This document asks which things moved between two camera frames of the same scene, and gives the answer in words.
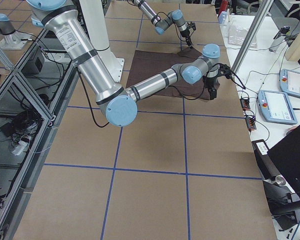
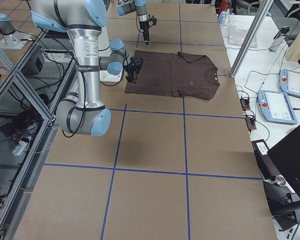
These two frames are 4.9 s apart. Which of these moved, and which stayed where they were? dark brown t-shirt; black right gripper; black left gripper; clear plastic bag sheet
Moved: black right gripper; black left gripper
Stayed: clear plastic bag sheet; dark brown t-shirt
